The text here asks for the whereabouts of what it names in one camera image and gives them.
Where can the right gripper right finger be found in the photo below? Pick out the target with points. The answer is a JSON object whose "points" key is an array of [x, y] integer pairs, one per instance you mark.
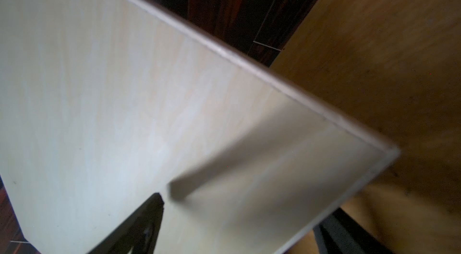
{"points": [[340, 234]]}

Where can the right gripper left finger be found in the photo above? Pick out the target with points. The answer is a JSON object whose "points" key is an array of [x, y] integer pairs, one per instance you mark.
{"points": [[138, 234]]}

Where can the white canvas board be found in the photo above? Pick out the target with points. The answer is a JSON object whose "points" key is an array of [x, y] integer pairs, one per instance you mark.
{"points": [[106, 102]]}

